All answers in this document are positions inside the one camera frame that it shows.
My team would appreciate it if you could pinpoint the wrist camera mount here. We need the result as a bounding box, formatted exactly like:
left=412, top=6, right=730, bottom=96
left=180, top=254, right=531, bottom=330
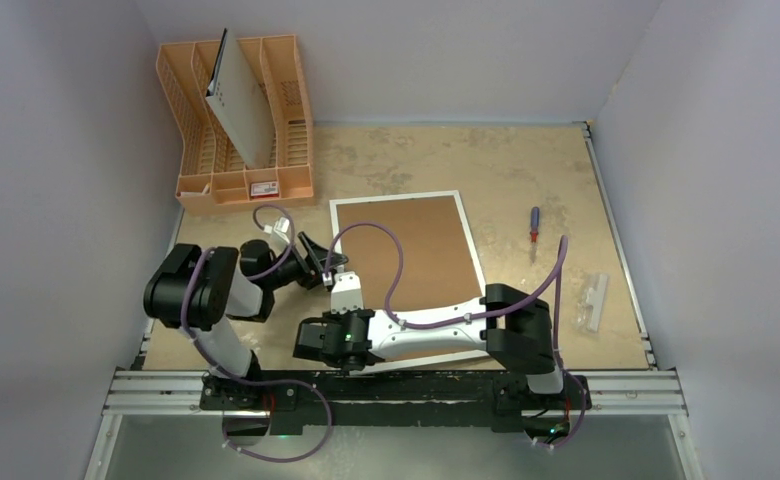
left=263, top=217, right=292, bottom=250
left=330, top=271, right=364, bottom=314

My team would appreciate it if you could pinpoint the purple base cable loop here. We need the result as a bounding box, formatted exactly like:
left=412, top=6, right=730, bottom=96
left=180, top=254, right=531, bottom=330
left=222, top=384, right=337, bottom=465

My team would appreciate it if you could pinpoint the clear plastic screwdriver packaging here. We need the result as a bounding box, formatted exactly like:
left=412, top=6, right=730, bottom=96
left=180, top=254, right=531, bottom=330
left=585, top=273, right=610, bottom=333

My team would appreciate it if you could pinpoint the orange plastic file organizer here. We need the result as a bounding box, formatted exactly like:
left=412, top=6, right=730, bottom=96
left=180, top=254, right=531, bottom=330
left=156, top=29, right=316, bottom=216

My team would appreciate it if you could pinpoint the white board in organizer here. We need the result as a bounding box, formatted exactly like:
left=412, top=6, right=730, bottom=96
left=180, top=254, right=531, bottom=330
left=205, top=28, right=275, bottom=169

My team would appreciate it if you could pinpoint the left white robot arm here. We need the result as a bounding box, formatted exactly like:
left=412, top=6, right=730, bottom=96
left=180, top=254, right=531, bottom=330
left=143, top=232, right=349, bottom=409

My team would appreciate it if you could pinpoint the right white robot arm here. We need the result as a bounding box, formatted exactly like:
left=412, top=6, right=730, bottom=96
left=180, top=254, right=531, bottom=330
left=293, top=284, right=567, bottom=407

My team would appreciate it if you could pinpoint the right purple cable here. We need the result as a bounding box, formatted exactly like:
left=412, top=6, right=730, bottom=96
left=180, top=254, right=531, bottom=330
left=323, top=221, right=590, bottom=452

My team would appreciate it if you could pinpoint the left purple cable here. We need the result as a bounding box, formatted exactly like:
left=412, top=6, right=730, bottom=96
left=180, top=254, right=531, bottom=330
left=179, top=205, right=297, bottom=392

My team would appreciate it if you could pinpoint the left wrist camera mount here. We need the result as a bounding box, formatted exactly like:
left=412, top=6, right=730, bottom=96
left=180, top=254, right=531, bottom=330
left=263, top=217, right=292, bottom=250

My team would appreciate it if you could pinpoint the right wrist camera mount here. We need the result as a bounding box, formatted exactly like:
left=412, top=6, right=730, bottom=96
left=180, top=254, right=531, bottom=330
left=330, top=271, right=364, bottom=314

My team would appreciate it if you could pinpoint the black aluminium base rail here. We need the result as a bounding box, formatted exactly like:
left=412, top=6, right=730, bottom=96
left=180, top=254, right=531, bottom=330
left=103, top=370, right=686, bottom=441

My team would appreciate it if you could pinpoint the small red white box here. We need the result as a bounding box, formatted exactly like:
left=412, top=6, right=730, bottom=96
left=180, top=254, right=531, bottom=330
left=249, top=182, right=280, bottom=198

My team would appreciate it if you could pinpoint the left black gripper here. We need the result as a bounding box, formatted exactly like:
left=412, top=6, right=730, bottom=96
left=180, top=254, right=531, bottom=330
left=264, top=232, right=347, bottom=290

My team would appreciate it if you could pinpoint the white picture frame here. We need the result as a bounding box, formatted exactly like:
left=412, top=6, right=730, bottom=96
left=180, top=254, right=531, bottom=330
left=330, top=191, right=485, bottom=366

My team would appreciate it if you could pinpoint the blue handled screwdriver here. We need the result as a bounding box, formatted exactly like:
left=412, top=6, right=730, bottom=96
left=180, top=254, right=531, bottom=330
left=529, top=206, right=540, bottom=263

